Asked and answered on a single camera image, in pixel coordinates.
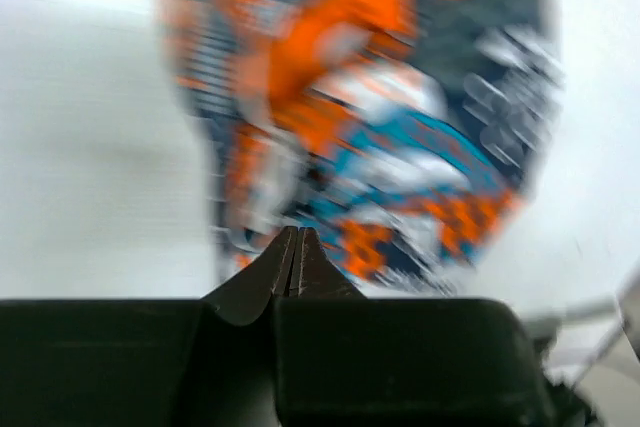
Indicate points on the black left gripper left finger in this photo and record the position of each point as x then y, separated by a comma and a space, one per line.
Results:
147, 362

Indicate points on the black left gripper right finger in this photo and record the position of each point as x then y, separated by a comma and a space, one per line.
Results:
343, 359

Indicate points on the colourful patterned shorts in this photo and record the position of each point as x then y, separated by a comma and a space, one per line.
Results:
404, 132

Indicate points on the aluminium table frame rail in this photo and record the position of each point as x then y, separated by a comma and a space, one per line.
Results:
571, 342

